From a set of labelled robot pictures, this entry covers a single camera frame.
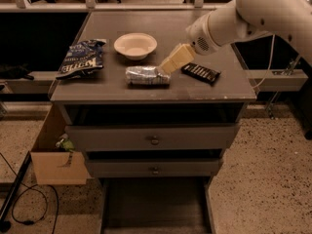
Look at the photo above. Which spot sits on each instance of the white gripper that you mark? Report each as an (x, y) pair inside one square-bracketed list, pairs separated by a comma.
[(198, 38)]

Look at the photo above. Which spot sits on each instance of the dark chocolate bar wrapper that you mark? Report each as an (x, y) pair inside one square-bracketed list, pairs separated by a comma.
[(200, 73)]

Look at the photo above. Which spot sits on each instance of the grey open bottom drawer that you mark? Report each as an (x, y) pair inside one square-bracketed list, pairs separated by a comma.
[(156, 205)]

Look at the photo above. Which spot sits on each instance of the silver blue redbull can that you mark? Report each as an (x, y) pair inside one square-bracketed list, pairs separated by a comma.
[(146, 75)]

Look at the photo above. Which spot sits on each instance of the white paper bowl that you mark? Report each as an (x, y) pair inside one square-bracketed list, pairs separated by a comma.
[(135, 46)]

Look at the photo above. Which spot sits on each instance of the green item in box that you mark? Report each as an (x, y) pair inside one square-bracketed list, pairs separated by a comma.
[(65, 143)]

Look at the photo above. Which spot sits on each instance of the grey top drawer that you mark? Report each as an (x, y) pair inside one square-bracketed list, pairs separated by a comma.
[(140, 139)]

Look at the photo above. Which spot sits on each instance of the grey middle drawer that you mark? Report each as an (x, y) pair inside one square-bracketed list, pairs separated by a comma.
[(153, 167)]

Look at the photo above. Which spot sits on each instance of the grey drawer cabinet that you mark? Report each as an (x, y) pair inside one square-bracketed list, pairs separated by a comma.
[(106, 100)]

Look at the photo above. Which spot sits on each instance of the blue kettle chips bag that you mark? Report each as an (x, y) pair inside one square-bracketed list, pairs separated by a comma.
[(82, 59)]

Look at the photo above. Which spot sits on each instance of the cardboard box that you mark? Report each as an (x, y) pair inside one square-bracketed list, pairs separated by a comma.
[(52, 165)]

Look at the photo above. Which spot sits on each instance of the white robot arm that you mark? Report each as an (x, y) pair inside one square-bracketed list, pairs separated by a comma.
[(241, 21)]

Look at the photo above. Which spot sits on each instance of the black floor bar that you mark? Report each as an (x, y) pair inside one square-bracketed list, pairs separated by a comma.
[(11, 189)]

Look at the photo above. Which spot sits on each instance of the black object on rail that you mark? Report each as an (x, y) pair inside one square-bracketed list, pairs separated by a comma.
[(14, 72)]

